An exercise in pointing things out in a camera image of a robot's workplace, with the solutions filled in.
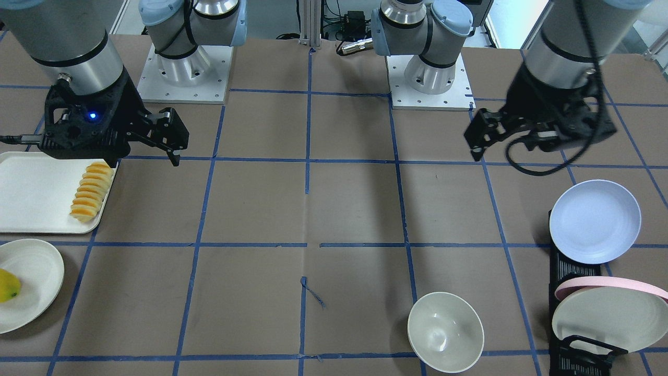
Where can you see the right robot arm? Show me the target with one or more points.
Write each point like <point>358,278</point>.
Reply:
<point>67,39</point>

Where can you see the white rectangular tray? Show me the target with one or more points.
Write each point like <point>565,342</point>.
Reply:
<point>37,192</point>

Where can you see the black dish rack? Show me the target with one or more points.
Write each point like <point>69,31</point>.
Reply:
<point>576,343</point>

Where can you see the sliced bread loaf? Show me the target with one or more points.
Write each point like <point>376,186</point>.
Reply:
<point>92,191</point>

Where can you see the cream plate in rack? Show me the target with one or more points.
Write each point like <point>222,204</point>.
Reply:
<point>619,317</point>

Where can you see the cream bowl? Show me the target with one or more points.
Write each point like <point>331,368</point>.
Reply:
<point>445,332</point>

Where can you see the pink plate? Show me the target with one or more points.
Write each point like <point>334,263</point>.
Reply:
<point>572,285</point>

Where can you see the yellow lemon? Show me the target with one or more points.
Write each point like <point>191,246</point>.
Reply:
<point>10,285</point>

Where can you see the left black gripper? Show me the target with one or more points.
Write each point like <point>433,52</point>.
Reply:
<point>537,96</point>

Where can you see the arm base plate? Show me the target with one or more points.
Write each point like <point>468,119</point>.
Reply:
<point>201,78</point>
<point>416,86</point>

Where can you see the cream plate with lemon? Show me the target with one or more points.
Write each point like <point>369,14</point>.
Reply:
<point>39,267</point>

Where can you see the blue plate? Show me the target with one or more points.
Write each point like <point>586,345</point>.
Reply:
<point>595,221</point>

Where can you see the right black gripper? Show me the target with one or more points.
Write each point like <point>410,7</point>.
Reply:
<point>129,106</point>

